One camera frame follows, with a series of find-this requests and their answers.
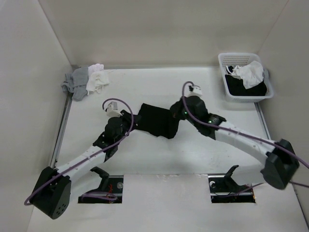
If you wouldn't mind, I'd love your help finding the black tank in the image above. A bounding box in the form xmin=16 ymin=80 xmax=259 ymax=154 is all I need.
xmin=225 ymin=66 xmax=267 ymax=96
xmin=136 ymin=103 xmax=179 ymax=139

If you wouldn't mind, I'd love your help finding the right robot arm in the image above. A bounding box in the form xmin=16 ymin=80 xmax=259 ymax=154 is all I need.
xmin=170 ymin=96 xmax=299 ymax=191

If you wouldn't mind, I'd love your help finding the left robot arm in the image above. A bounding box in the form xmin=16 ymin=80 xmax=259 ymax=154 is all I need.
xmin=27 ymin=110 xmax=141 ymax=219

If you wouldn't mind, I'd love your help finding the black tank top in basket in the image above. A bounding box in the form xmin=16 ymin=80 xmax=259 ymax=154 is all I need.
xmin=225 ymin=66 xmax=267 ymax=96

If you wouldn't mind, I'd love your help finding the white tank top on table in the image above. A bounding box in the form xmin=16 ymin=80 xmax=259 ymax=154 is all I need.
xmin=86 ymin=63 xmax=110 ymax=95

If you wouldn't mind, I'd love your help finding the grey tank top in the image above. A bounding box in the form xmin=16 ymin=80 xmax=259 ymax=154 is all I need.
xmin=61 ymin=66 xmax=88 ymax=102

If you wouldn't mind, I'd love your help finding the white tank top in basket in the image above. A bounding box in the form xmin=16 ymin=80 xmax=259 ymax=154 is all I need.
xmin=231 ymin=61 xmax=264 ymax=89

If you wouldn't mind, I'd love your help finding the white plastic basket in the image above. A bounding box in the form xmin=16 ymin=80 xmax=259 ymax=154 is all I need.
xmin=218 ymin=53 xmax=274 ymax=103

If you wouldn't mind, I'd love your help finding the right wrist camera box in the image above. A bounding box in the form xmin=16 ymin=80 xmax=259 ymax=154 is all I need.
xmin=187 ymin=85 xmax=202 ymax=97

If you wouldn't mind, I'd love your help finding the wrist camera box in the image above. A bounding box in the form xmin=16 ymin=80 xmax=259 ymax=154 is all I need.
xmin=187 ymin=85 xmax=202 ymax=97
xmin=105 ymin=101 xmax=122 ymax=117

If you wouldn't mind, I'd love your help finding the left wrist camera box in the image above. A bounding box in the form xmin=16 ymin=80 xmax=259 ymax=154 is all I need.
xmin=105 ymin=101 xmax=122 ymax=117

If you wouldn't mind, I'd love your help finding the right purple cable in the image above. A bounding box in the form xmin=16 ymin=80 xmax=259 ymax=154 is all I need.
xmin=181 ymin=81 xmax=309 ymax=188

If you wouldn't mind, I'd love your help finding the purple cable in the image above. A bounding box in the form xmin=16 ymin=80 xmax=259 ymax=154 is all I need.
xmin=181 ymin=81 xmax=309 ymax=188
xmin=23 ymin=98 xmax=136 ymax=206

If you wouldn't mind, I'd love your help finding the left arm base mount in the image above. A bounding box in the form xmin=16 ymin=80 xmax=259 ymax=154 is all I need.
xmin=78 ymin=167 xmax=124 ymax=204

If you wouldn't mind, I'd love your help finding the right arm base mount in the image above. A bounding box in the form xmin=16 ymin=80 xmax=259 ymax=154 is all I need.
xmin=208 ymin=165 xmax=255 ymax=203

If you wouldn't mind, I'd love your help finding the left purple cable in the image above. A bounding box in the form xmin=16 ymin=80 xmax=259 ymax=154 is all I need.
xmin=23 ymin=98 xmax=136 ymax=206

